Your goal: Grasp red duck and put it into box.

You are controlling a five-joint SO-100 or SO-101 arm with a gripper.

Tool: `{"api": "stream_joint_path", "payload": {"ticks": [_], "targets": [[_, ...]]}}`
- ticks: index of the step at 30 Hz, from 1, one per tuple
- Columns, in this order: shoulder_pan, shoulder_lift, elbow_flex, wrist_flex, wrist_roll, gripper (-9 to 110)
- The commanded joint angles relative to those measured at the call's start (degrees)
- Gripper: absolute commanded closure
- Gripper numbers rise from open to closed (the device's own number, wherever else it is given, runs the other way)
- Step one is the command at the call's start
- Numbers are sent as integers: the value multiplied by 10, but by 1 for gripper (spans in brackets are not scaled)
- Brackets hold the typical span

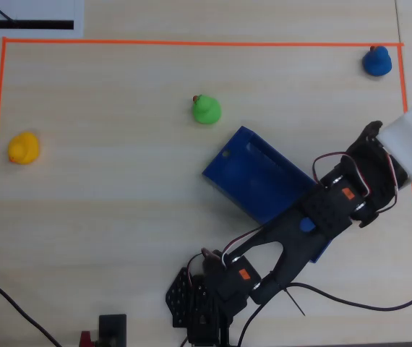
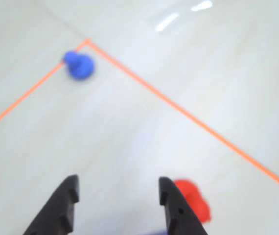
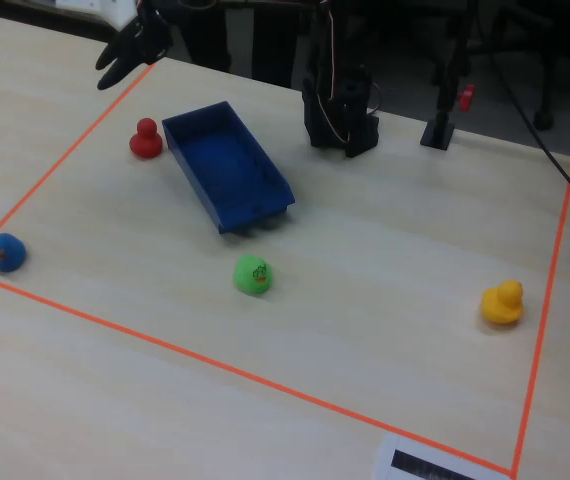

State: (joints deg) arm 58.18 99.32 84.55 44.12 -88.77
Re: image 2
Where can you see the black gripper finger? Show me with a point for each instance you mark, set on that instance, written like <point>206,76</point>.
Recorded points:
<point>53,215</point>
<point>178,220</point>

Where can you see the red rubber duck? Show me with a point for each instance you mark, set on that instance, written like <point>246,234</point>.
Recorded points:
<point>193,198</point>

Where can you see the orange tape strip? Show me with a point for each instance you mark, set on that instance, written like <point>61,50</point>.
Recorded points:
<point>31,89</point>
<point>178,108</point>

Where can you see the blue ball toy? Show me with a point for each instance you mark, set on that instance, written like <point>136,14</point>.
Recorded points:
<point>79,64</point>

